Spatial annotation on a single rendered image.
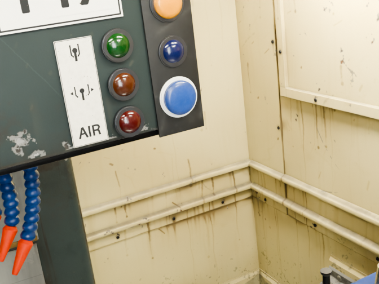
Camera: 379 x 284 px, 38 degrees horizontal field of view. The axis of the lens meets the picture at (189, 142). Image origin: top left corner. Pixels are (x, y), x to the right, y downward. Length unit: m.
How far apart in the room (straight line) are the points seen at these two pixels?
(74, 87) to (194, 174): 1.31
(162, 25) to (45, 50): 0.10
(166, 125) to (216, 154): 1.28
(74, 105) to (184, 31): 0.11
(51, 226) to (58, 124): 0.78
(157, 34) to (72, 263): 0.87
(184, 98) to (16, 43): 0.14
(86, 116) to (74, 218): 0.79
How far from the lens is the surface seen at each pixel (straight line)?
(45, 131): 0.44
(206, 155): 1.73
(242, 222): 1.89
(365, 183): 1.41
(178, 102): 0.47
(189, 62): 0.48
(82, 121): 0.45
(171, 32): 0.47
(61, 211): 1.21
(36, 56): 0.43
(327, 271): 0.76
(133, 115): 0.46
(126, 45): 0.45
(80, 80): 0.44
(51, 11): 0.43
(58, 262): 1.25
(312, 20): 1.43
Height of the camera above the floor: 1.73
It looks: 18 degrees down
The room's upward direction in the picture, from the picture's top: 7 degrees counter-clockwise
